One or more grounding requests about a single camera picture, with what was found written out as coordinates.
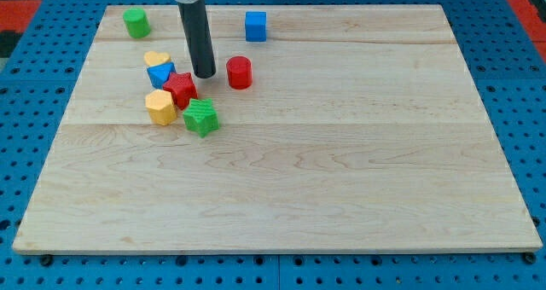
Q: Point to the blue triangle block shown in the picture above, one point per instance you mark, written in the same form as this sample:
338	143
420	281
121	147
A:
159	74

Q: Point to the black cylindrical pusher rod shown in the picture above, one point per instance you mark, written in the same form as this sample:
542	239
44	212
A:
198	37

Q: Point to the green star block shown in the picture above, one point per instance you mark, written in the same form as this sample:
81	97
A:
201	117

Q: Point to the green cylinder block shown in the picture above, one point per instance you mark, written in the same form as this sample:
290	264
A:
136	22

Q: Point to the red cylinder block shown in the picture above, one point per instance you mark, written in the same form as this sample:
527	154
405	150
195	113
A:
239	71

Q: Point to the yellow hexagon block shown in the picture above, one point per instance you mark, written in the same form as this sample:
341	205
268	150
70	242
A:
160	106

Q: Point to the light wooden board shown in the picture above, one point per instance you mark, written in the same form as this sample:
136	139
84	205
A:
363	132

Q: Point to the yellow heart block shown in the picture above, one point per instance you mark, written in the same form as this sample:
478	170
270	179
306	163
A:
154	58

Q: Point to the blue cube block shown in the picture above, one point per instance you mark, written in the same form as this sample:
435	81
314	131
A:
255	26

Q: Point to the red star block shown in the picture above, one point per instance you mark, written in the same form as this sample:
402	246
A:
182	88

